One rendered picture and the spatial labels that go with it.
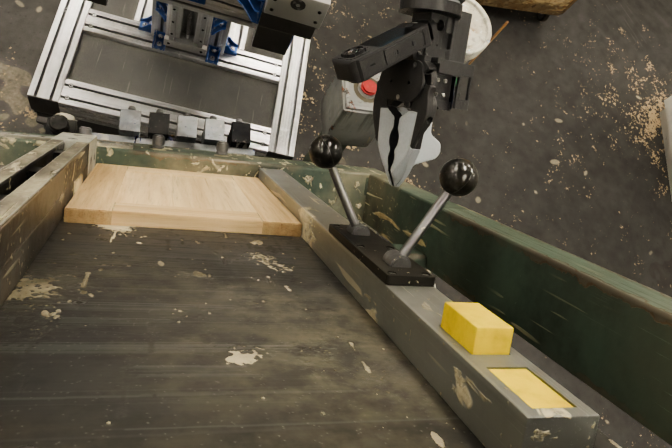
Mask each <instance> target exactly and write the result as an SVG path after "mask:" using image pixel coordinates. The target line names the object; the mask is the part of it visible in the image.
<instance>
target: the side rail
mask: <svg viewBox="0 0 672 448"><path fill-rule="evenodd" d="M438 197H439V196H437V195H435V194H433V193H430V192H428V191H426V190H423V189H421V188H419V187H416V186H414V185H412V184H410V183H407V182H405V181H404V182H403V183H402V184H401V185H400V186H399V187H395V186H392V185H390V184H389V181H388V178H387V176H385V175H375V174H370V175H369V180H368V187H367V194H366V200H365V207H364V214H363V222H364V223H366V224H367V225H368V226H370V227H371V228H373V229H374V230H375V231H377V233H378V234H380V235H381V236H382V237H384V238H385V239H387V240H388V241H389V242H391V243H392V244H404V243H405V242H406V241H407V239H408V238H409V237H410V235H411V234H412V232H413V231H414V230H415V228H416V227H417V226H418V224H419V223H420V221H421V220H422V219H423V217H424V216H425V214H426V213H427V212H428V210H429V209H430V208H431V206H432V205H433V203H434V202H435V201H436V199H437V198H438ZM415 248H416V249H418V250H419V251H421V252H422V253H424V254H425V255H426V257H427V264H426V268H427V269H428V270H429V271H431V272H432V273H433V274H435V275H436V276H438V277H439V278H440V279H442V280H443V281H444V282H446V283H447V284H449V285H450V286H451V287H453V288H454V289H455V290H457V291H458V292H460V293H461V294H462V295H464V296H465V297H466V298H468V299H469V300H471V301H472V302H473V303H479V304H481V305H482V306H484V307H485V308H486V309H488V310H489V311H491V312H492V313H493V314H495V315H496V316H497V317H499V318H500V319H502V320H503V321H504V322H506V323H507V324H509V325H510V326H511V327H513V328H514V331H513V332H515V333H516V334H517V335H519V336H520V337H522V338H523V339H524V340H526V341H527V342H528V343H530V344H531V345H533V346H534V347H535V348H537V349H538V350H540V351H541V352H542V353H544V354H545V355H546V356H548V357H549V358H551V359H552V360H553V361H555V362H556V363H557V364H559V365H560V366H562V367H563V368H564V369H566V370H567V371H568V372H570V373H571V374H573V375H574V376H575V377H577V378H578V379H579V380H581V381H582V382H584V383H585V384H586V385H588V386H589V387H591V388H592V389H593V390H595V391H596V392H597V393H599V394H600V395H602V396H603V397H604V398H606V399H607V400H608V401H610V402H611V403H613V404H614V405H615V406H617V407H618V408H619V409H621V410H622V411H624V412H625V413H626V414H628V415H629V416H630V417H632V418H633V419H635V420H636V421H637V422H639V423H640V424H641V425H643V426H644V427H646V428H647V429H648V430H650V431H651V432H653V433H654V434H655V435H657V436H658V437H659V438H661V439H662V440H664V441H665V442H666V443H668V444H669V445H670V446H672V297H670V296H668V295H666V294H663V293H661V292H659V291H656V290H654V289H652V288H649V287H647V286H645V285H642V284H640V283H638V282H636V281H633V280H631V279H629V278H626V277H624V276H622V275H619V274H617V273H615V272H612V271H610V270H608V269H606V268H603V267H601V266H599V265H596V264H594V263H592V262H589V261H587V260H585V259H583V258H580V257H578V256H576V255H573V254H571V253H569V252H566V251H564V250H562V249H559V248H557V247H555V246H553V245H550V244H548V243H546V242H543V241H541V240H539V239H536V238H534V237H532V236H529V235H527V234H525V233H523V232H520V231H518V230H516V229H513V228H511V227H509V226H506V225H504V224H502V223H499V222H497V221H495V220H493V219H490V218H488V217H486V216H483V215H481V214H479V213H476V212H474V211H472V210H470V209H467V208H465V207H463V206H460V205H458V204H456V203H453V202H451V201H449V200H448V202H447V203H446V204H445V206H444V207H443V209H442V210H441V211H440V213H439V214H438V215H437V217H436V218H435V220H434V221H433V222H432V224H431V225H430V226H429V228H428V229H427V231H426V232H425V233H424V235H423V236H422V237H421V239H420V240H419V242H418V243H417V244H416V246H415Z"/></svg>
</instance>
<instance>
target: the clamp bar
mask: <svg viewBox="0 0 672 448"><path fill-rule="evenodd" d="M96 148H97V136H96V135H86V134H77V133H67V132H62V133H60V134H58V135H57V136H55V137H53V138H51V139H50V140H49V141H48V142H46V143H44V144H42V145H41V146H39V147H37V148H35V149H34V150H32V151H30V152H29V153H27V154H25V155H23V156H22V157H20V158H18V159H16V160H15V161H13V162H11V163H10V164H8V165H6V166H4V167H3V168H1V169H0V308H1V306H2V305H3V304H4V302H5V301H6V299H7V298H8V296H9V295H10V293H11V292H12V291H13V289H14V288H15V286H16V285H17V283H18V282H19V280H20V279H21V277H22V276H23V275H24V273H25V272H26V270H27V269H28V267H29V266H30V264H31V263H32V261H33V260H34V259H35V257H36V256H37V254H38V253H39V251H40V250H41V248H42V247H43V246H44V244H45V243H46V241H47V240H48V238H49V237H50V235H51V234H52V232H53V231H54V230H55V228H56V227H57V225H58V224H59V222H60V221H61V219H62V218H63V216H64V208H65V207H66V206H67V204H68V203H69V201H70V200H71V199H72V197H73V191H74V181H75V180H76V179H77V178H78V177H79V175H80V174H83V182H84V181H85V179H86V178H87V176H88V175H89V174H90V172H91V171H92V170H93V168H94V167H95V162H96ZM83 182H82V183H83Z"/></svg>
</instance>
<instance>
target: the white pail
mask: <svg viewBox="0 0 672 448"><path fill-rule="evenodd" d="M462 5H463V9H462V11H464V12H468V13H471V14H472V19H471V25H470V31H469V37H468V43H467V50H466V56H465V62H464V63H466V62H467V61H468V60H471V59H472V60H471V61H470V62H469V63H468V64H469V65H471V63H472V62H473V61H474V60H475V59H476V58H477V57H478V56H479V55H480V54H481V52H482V51H483V50H484V49H485V48H486V47H487V46H488V45H489V44H490V43H491V42H492V40H493V39H494V38H495V37H496V36H497V35H498V34H499V33H500V32H501V31H502V29H503V28H504V27H505V26H506V25H507V24H508V23H509V21H506V22H505V24H504V25H503V26H502V27H501V28H500V29H499V30H498V31H497V32H496V33H495V35H494V36H493V37H492V27H491V23H490V20H489V17H488V15H487V14H486V12H485V10H484V9H483V8H482V7H481V5H480V4H479V3H478V2H476V1H475V0H466V1H465V2H464V3H463V4H462ZM491 37H492V38H491Z"/></svg>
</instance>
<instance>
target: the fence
mask: <svg viewBox="0 0 672 448"><path fill-rule="evenodd" d="M258 178H259V180H260V181H261V182H262V183H263V184H264V185H265V186H266V187H267V188H268V189H269V190H270V191H271V192H272V193H273V194H274V195H275V196H276V197H277V198H278V199H279V201H280V202H281V203H282V204H283V205H284V206H285V207H286V208H287V209H288V210H289V211H290V212H291V213H292V214H293V215H294V216H295V217H296V218H297V219H298V221H299V222H300V223H301V224H302V233H301V237H302V238H303V239H304V240H305V241H306V243H307V244H308V245H309V246H310V247H311V248H312V249H313V251H314V252H315V253H316V254H317V255H318V256H319V257H320V259H321V260H322V261H323V262H324V263H325V264H326V266H327V267H328V268H329V269H330V270H331V271H332V272H333V274H334V275H335V276H336V277H337V278H338V279H339V280H340V282H341V283H342V284H343V285H344V286H345V287H346V288H347V290H348V291H349V292H350V293H351V294H352V295H353V296H354V298H355V299H356V300H357V301H358V302H359V303H360V304H361V306H362V307H363V308H364V309H365V310H366V311H367V312H368V314H369V315H370V316H371V317H372V318H373V319H374V320H375V322H376V323H377V324H378V325H379V326H380V327H381V328H382V330H383V331H384V332H385V333H386V334H387V335H388V336H389V338H390V339H391V340H392V341H393V342H394V343H395V345H396V346H397V347H398V348H399V349H400V350H401V351H402V353H403V354H404V355H405V356H406V357H407V358H408V359H409V361H410V362H411V363H412V364H413V365H414V366H415V367H416V369H417V370H418V371H419V372H420V373H421V374H422V375H423V377H424V378H425V379H426V380H427V381H428V382H429V383H430V385H431V386H432V387H433V388H434V389H435V390H436V391H437V393H438V394H439V395H440V396H441V397H442V398H443V399H444V401H445V402H446V403H447V404H448V405H449V406H450V407H451V409H452V410H453V411H454V412H455V413H456V414H457V415H458V417H459V418H460V419H461V420H462V421H463V422H464V424H465V425H466V426H467V427H468V428H469V429H470V430H471V432H472V433H473V434H474V435H475V436H476V437H477V438H478V440H479V441H480V442H481V443H482V444H483V445H484V446H485V448H593V445H594V440H595V436H596V431H597V427H598V422H599V418H600V416H599V414H597V413H596V412H595V411H594V410H592V409H591V408H590V407H588V406H587V405H586V404H585V403H583V402H582V401H581V400H579V399H578V398H577V397H575V396H574V395H573V394H572V393H570V392H569V391H568V390H566V389H565V388H564V387H563V386H561V385H560V384H559V383H557V382H556V381H555V380H553V379H552V378H551V377H550V376H548V375H547V374H546V373H544V372H543V371H542V370H541V369H539V368H538V367H537V366H535V365H534V364H533V363H532V362H530V361H529V360H528V359H526V358H525V357H524V356H522V355H521V354H520V353H519V352H517V351H516V350H515V349H513V348H512V347H510V352H509V355H472V354H471V353H470V352H468V351H467V350H466V349H465V348H464V347H463V346H462V345H461V344H460V343H458V342H457V341H456V340H455V339H454V338H453V337H452V336H451V335H450V334H448V333H447V332H446V331H445V330H444V329H443V328H442V327H441V322H442V316H443V310H444V304H445V302H453V301H451V300H450V299H449V298H447V297H446V296H445V295H444V294H442V293H441V292H440V291H438V290H437V289H436V288H435V287H424V286H398V285H386V284H385V283H384V282H383V281H382V280H381V279H379V278H378V277H377V276H376V275H375V274H374V273H373V272H372V271H371V270H370V269H369V268H368V267H366V266H365V265H364V264H363V263H362V262H361V261H360V260H359V259H358V258H357V257H356V256H355V255H354V254H352V253H351V252H350V251H349V250H348V249H347V248H346V247H345V246H344V245H343V244H342V243H341V242H340V241H338V240H337V239H336V238H335V237H334V236H333V235H332V234H331V233H330V232H329V224H343V225H349V224H350V223H349V221H348V220H347V219H345V218H344V217H343V216H341V215H340V214H339V213H338V212H336V211H335V210H334V209H332V208H331V207H330V206H329V205H327V204H326V203H325V202H323V201H322V200H321V199H320V198H318V197H317V196H316V195H314V194H313V193H312V192H310V191H309V190H308V189H307V188H305V187H304V186H303V185H301V184H300V183H299V182H298V181H296V180H295V179H294V178H292V177H291V176H290V175H289V174H287V173H286V172H285V171H283V170H277V169H267V168H259V177H258ZM489 369H527V370H528V371H529V372H531V373H532V374H533V375H534V376H536V377H537V378H538V379H539V380H541V381H542V382H543V383H544V384H546V385H547V386H548V387H549V388H551V389H552V390H553V391H554V392H556V393H557V394H558V395H559V396H561V397H562V398H563V399H564V400H566V401H567V402H568V403H569V404H571V405H572V406H573V407H566V408H533V409H532V408H531V407H530V406H529V405H528V404H526V403H525V402H524V401H523V400H522V399H521V398H520V397H519V396H518V395H516V394H515V393H514V392H513V391H512V390H511V389H510V388H509V387H508V386H506V385H505V384H504V383H503V382H502V381H501V380H500V379H499V378H497V377H496V376H495V375H494V374H493V373H492V372H491V371H490V370H489Z"/></svg>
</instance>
